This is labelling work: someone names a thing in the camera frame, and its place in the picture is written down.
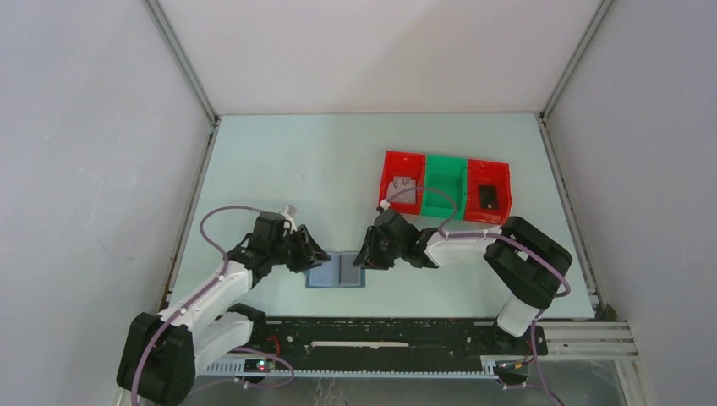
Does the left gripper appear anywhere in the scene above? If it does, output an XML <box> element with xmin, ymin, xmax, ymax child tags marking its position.
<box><xmin>269</xmin><ymin>224</ymin><xmax>331</xmax><ymax>274</ymax></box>

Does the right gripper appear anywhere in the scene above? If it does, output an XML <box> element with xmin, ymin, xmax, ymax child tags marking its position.
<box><xmin>353</xmin><ymin>225</ymin><xmax>405</xmax><ymax>271</ymax></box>

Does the blue leather card holder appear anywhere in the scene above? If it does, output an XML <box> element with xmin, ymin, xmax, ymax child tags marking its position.
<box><xmin>304</xmin><ymin>251</ymin><xmax>366</xmax><ymax>289</ymax></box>

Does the black credit card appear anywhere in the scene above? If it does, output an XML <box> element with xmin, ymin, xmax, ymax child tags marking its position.
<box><xmin>478</xmin><ymin>184</ymin><xmax>500</xmax><ymax>211</ymax></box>

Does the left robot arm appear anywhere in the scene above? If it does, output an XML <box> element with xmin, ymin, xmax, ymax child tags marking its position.
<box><xmin>116</xmin><ymin>206</ymin><xmax>331</xmax><ymax>405</ymax></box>

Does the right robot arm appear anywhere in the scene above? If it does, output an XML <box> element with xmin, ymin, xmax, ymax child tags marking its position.
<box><xmin>353</xmin><ymin>209</ymin><xmax>573</xmax><ymax>354</ymax></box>

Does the left red bin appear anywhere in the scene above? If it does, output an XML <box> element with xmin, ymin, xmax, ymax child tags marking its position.
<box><xmin>378</xmin><ymin>151</ymin><xmax>426</xmax><ymax>215</ymax></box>

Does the red bin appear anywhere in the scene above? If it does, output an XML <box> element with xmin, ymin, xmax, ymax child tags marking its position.
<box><xmin>463</xmin><ymin>159</ymin><xmax>512</xmax><ymax>225</ymax></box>
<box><xmin>378</xmin><ymin>151</ymin><xmax>426</xmax><ymax>215</ymax></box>

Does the green bin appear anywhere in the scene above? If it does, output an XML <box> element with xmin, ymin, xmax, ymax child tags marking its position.
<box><xmin>420</xmin><ymin>155</ymin><xmax>468</xmax><ymax>220</ymax></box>

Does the right red bin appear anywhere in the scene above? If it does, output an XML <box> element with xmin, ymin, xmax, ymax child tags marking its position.
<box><xmin>463</xmin><ymin>159</ymin><xmax>512</xmax><ymax>225</ymax></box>

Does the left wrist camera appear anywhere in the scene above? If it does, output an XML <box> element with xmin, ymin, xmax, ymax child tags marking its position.
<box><xmin>280</xmin><ymin>205</ymin><xmax>298</xmax><ymax>233</ymax></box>

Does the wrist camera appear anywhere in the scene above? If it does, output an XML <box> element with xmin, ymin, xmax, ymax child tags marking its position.
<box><xmin>280</xmin><ymin>205</ymin><xmax>298</xmax><ymax>233</ymax></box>
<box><xmin>376</xmin><ymin>199</ymin><xmax>391</xmax><ymax>212</ymax></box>

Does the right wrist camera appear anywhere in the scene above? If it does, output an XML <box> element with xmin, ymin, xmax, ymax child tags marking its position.
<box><xmin>376</xmin><ymin>199</ymin><xmax>391</xmax><ymax>212</ymax></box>

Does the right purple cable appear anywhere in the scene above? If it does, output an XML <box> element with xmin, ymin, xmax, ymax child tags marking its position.
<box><xmin>383</xmin><ymin>187</ymin><xmax>572</xmax><ymax>406</ymax></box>

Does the purple cable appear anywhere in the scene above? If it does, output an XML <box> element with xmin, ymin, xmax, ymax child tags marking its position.
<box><xmin>129</xmin><ymin>206</ymin><xmax>295</xmax><ymax>406</ymax></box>
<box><xmin>383</xmin><ymin>187</ymin><xmax>572</xmax><ymax>406</ymax></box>

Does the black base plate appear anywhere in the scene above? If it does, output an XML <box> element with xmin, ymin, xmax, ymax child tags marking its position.
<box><xmin>247</xmin><ymin>317</ymin><xmax>548</xmax><ymax>371</ymax></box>

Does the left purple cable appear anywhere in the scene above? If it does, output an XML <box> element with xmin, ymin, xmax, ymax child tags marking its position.
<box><xmin>129</xmin><ymin>206</ymin><xmax>295</xmax><ymax>406</ymax></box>

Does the slotted cable duct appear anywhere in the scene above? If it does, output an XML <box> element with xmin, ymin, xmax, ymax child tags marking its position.
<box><xmin>199</xmin><ymin>357</ymin><xmax>528</xmax><ymax>379</ymax></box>

